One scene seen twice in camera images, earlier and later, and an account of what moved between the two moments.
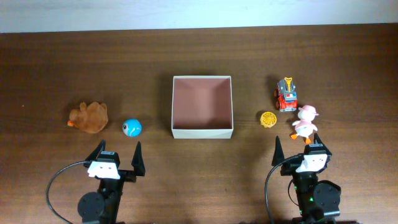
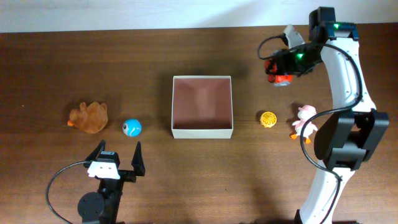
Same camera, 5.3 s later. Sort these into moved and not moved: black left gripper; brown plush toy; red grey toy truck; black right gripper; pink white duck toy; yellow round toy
Moved: black right gripper; red grey toy truck
Not moved: pink white duck toy; brown plush toy; yellow round toy; black left gripper
